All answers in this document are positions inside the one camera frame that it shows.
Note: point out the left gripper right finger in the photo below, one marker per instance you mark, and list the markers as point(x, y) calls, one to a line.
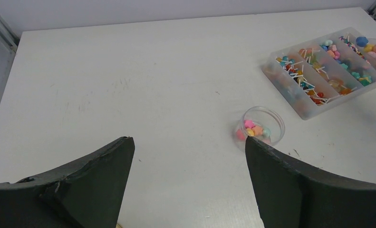
point(293, 194)

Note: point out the compartmented candy tray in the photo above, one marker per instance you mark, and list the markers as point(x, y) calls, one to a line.
point(319, 74)

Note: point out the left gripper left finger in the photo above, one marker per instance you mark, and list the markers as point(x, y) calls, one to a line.
point(84, 193)

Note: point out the clear plastic jar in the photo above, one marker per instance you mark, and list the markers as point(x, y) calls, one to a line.
point(261, 123)

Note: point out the wooden jar lid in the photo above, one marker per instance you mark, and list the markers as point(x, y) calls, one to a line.
point(120, 226)

